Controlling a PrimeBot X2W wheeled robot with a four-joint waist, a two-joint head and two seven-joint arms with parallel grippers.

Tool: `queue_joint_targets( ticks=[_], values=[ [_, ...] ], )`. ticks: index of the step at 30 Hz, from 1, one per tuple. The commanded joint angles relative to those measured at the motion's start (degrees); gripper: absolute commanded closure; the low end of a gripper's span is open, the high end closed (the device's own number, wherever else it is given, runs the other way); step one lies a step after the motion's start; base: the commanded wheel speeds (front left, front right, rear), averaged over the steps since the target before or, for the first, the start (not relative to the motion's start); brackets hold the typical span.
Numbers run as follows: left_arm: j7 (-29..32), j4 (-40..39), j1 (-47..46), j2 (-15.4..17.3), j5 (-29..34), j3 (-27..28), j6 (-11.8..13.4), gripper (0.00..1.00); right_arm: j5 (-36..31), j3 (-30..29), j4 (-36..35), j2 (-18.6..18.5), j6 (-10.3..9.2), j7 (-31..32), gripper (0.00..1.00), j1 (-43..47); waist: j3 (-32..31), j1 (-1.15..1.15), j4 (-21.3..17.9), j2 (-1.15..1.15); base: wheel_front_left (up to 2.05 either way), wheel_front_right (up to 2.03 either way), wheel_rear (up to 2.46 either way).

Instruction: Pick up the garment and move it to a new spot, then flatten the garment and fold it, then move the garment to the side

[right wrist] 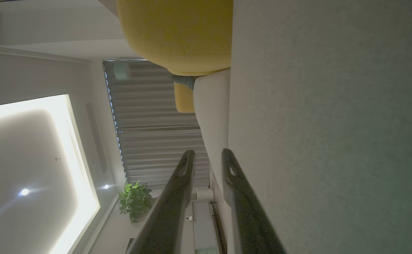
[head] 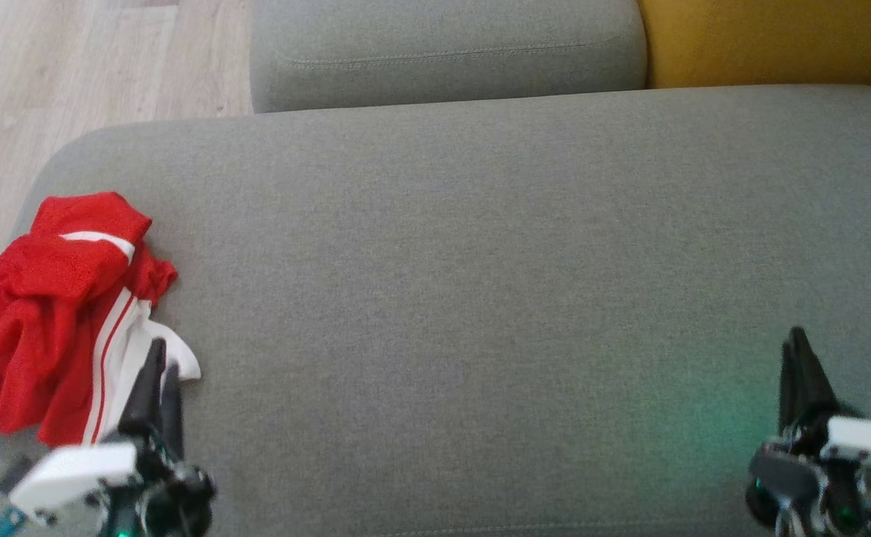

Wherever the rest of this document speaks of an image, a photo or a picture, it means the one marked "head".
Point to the yellow sofa backrest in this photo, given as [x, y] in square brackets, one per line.
[763, 41]

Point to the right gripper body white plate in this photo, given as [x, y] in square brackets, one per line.
[864, 444]

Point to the red white basketball jersey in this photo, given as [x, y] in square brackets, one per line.
[124, 350]

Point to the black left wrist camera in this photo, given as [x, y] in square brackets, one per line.
[14, 473]

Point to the red mesh shorts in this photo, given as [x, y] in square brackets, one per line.
[10, 335]

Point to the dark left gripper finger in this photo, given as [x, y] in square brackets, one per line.
[145, 395]
[173, 418]

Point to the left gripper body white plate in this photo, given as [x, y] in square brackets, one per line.
[70, 473]

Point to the large grey sofa chaise seat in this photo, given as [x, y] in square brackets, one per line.
[480, 261]

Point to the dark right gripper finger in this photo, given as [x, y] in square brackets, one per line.
[787, 395]
[810, 391]

